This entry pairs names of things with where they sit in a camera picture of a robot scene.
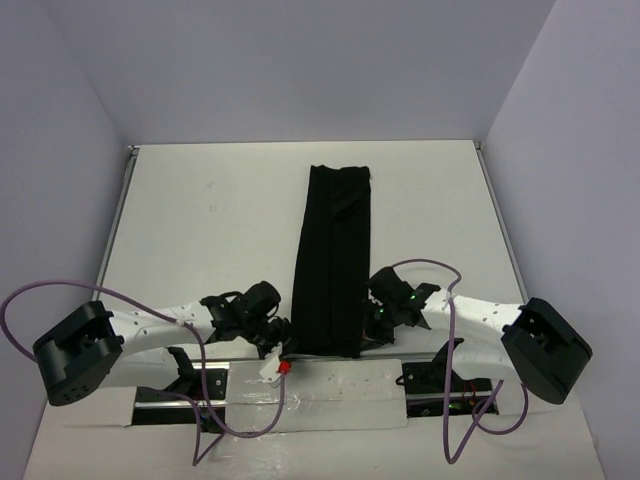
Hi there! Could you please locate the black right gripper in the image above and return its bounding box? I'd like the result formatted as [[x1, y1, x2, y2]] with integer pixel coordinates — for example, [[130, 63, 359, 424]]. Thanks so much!
[[355, 297, 403, 352]]

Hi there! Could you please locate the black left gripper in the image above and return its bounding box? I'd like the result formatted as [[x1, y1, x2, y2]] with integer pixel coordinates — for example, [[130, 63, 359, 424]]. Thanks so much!
[[240, 315, 302, 361]]

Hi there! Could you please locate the black t shirt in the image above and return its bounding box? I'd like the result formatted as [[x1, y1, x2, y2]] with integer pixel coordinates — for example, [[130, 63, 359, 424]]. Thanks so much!
[[291, 165, 371, 358]]

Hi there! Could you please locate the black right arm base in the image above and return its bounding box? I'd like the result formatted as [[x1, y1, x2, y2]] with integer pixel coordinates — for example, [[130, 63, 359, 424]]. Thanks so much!
[[395, 343, 492, 418]]

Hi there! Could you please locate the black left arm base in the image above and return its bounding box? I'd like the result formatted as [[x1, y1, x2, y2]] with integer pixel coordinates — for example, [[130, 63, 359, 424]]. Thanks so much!
[[131, 347, 223, 433]]

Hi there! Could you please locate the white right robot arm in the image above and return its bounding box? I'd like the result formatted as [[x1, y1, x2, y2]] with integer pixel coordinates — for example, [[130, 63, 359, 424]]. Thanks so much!
[[364, 266, 593, 405]]

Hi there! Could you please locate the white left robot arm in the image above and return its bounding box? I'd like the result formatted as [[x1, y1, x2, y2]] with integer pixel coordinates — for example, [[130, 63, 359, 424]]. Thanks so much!
[[33, 281, 296, 406]]

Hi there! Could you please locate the silver aluminium rail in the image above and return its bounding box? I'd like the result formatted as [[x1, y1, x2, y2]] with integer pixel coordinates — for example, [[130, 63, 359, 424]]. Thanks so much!
[[74, 324, 441, 371]]

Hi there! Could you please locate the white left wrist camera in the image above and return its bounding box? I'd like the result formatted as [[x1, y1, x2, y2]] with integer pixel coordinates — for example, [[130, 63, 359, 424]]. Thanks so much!
[[259, 343, 292, 387]]

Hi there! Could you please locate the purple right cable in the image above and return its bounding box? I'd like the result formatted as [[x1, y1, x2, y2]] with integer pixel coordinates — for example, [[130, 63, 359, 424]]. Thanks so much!
[[391, 258, 531, 462]]

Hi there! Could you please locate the purple cable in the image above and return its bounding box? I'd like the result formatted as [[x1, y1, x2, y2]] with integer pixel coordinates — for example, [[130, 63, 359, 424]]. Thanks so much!
[[2, 280, 289, 468], [391, 258, 531, 462]]

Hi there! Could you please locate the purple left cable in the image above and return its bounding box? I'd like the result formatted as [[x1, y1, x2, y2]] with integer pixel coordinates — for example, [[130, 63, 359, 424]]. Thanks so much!
[[2, 280, 289, 468]]

